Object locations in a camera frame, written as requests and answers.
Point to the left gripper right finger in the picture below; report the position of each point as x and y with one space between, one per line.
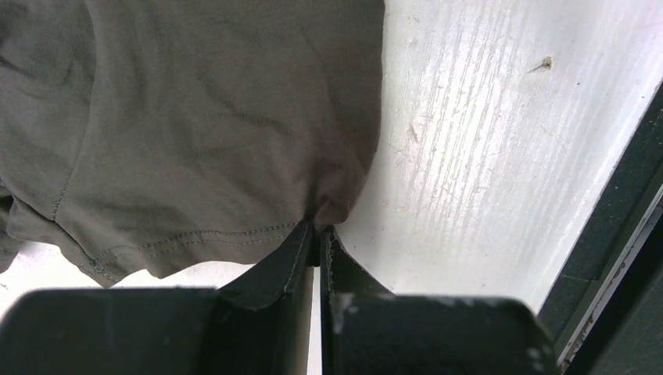
367 329

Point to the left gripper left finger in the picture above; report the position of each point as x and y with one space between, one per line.
257 324

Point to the olive underwear beige waistband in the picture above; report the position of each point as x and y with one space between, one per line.
156 135

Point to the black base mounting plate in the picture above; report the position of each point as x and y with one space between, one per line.
604 311

